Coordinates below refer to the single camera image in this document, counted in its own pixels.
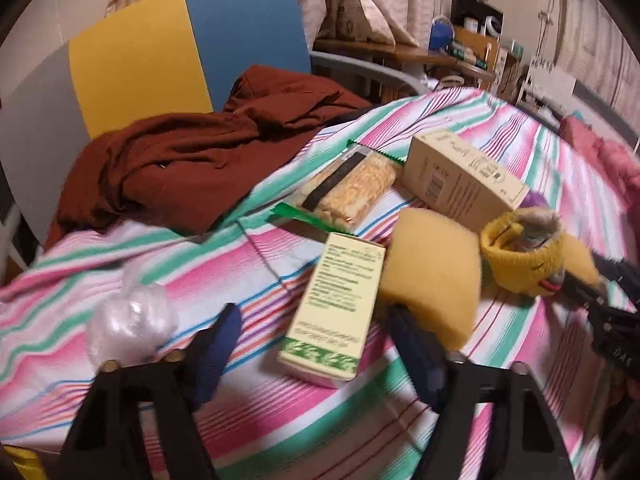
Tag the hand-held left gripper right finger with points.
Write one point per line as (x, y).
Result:
(416, 355)

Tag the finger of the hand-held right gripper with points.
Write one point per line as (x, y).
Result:
(622, 275)
(585, 295)

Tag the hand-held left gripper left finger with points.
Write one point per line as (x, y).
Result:
(215, 355)

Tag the clear plastic bag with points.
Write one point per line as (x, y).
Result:
(130, 320)

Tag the small green-label box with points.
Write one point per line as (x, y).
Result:
(335, 310)

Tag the purple fuzzy object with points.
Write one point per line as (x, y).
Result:
(535, 201)

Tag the beige cardboard box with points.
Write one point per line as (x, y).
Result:
(460, 175)

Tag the snack bar packet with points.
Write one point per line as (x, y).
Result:
(350, 185)

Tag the striped pink green tablecloth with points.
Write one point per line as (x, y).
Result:
(280, 425)

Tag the pink garment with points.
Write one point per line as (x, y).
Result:
(610, 155)

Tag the brown-red garment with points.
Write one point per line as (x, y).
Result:
(175, 160)

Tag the blue round object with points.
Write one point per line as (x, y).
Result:
(442, 35)

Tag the wooden side desk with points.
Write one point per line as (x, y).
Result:
(400, 52)

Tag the black box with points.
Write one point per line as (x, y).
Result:
(470, 10)

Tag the grey yellow blue chair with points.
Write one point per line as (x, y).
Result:
(135, 50)

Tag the printed cardboard package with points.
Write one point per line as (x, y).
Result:
(350, 15)

